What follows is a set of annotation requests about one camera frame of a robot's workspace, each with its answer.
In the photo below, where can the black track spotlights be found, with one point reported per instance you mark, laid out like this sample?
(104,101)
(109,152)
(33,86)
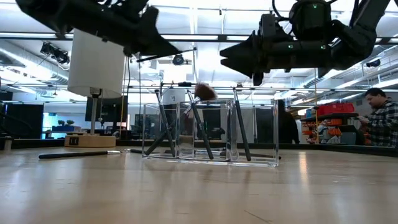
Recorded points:
(59,56)

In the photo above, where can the person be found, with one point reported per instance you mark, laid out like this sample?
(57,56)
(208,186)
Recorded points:
(287,124)
(382,121)

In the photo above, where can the dark room panel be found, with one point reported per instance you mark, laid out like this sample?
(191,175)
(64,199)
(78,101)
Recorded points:
(25,121)

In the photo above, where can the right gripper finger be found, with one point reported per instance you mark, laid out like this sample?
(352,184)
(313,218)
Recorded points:
(245,65)
(245,49)

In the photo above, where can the shelf with orange bins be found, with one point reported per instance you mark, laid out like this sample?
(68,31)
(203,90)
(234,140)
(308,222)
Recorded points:
(334,132)

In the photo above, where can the round black ceiling camera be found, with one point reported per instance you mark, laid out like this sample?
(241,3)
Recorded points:
(178,59)

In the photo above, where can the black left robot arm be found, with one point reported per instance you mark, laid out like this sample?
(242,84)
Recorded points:
(77,15)

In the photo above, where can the silver ventilation duct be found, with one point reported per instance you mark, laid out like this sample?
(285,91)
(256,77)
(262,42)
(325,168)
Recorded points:
(335,76)
(21,56)

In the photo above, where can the red storage bins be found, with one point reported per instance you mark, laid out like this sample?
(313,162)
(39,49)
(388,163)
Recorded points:
(335,109)

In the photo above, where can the small grey cylinder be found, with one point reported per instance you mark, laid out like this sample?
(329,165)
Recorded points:
(8,143)

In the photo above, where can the black security camera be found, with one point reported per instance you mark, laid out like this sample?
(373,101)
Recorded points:
(373,63)

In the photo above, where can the white box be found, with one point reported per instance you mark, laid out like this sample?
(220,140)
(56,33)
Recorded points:
(174,97)

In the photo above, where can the black brush silver ferrule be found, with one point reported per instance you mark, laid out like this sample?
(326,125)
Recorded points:
(264,156)
(74,154)

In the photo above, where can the white cylinder lamp wooden base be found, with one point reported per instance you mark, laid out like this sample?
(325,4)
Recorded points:
(93,62)

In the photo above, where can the black flat-head makeup brush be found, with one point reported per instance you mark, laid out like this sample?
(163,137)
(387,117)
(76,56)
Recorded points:
(224,153)

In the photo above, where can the black wall screen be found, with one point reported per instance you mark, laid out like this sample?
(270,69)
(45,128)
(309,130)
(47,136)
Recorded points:
(112,109)

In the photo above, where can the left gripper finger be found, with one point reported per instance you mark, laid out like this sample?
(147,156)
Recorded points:
(154,40)
(152,52)

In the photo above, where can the blue planter with plants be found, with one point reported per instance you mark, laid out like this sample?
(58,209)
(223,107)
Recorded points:
(65,128)

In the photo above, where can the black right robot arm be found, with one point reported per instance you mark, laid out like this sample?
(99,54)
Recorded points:
(357,40)

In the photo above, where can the black aluminium table frame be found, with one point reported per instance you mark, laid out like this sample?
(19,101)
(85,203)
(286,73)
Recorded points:
(37,143)

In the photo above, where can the clear acrylic three-compartment organizer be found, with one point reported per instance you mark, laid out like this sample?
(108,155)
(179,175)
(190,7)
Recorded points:
(229,130)

